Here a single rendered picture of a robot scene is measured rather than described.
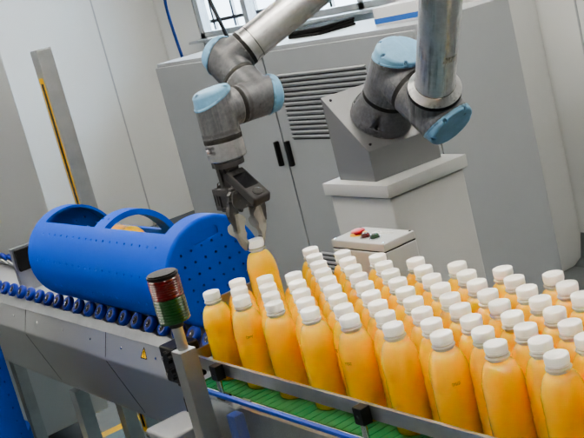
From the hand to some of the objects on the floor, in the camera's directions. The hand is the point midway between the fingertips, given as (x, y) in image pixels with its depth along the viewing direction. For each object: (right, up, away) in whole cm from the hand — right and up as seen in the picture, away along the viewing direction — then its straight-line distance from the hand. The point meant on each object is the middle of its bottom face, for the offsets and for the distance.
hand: (255, 242), depth 254 cm
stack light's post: (+14, -124, -17) cm, 126 cm away
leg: (-35, -105, +123) cm, 166 cm away
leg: (-92, -101, +203) cm, 245 cm away
